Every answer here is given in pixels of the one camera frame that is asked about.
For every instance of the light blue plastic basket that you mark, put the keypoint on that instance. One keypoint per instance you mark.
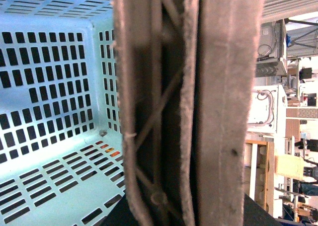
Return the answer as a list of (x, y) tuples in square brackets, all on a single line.
[(60, 140)]

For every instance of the brown basket handle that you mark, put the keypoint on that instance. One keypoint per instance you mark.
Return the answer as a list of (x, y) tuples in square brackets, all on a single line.
[(186, 70)]

